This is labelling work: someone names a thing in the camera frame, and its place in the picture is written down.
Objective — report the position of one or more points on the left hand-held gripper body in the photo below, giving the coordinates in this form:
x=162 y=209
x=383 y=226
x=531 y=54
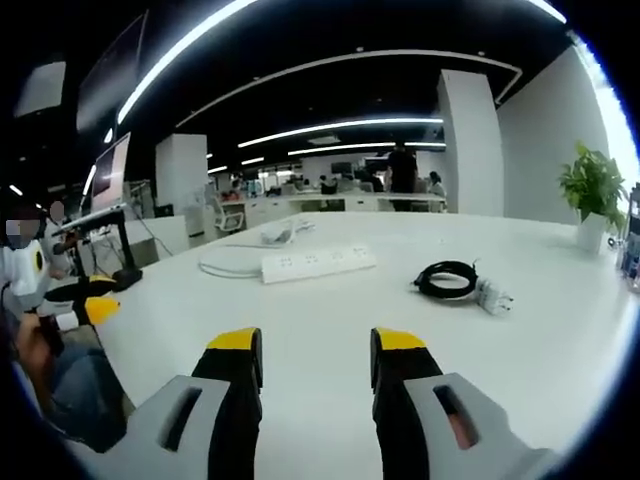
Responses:
x=22 y=275

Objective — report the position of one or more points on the person's legs in jeans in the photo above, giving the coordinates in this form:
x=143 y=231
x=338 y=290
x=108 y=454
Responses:
x=90 y=395

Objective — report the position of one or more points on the white charger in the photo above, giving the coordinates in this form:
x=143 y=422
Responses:
x=492 y=297

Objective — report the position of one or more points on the white power strip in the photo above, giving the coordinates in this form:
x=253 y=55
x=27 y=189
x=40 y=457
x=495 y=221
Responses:
x=320 y=262

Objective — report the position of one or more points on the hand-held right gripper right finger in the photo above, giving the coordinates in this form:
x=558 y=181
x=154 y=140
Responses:
x=425 y=415

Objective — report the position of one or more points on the silver computer monitor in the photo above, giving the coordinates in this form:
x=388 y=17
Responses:
x=110 y=172

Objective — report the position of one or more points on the row of white office desks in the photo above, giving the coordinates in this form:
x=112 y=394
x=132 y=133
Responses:
x=345 y=201

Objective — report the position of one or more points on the white desk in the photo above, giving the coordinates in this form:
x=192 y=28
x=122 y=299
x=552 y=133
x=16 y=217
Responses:
x=320 y=310

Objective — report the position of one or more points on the green potted plant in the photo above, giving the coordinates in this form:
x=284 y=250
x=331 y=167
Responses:
x=595 y=200

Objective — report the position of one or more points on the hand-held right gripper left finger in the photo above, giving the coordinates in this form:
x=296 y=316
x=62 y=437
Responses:
x=200 y=415

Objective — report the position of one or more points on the white office chair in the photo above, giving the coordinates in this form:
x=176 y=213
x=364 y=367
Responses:
x=227 y=215

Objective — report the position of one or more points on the long ceiling light strip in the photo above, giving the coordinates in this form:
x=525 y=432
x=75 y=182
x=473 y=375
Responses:
x=165 y=65

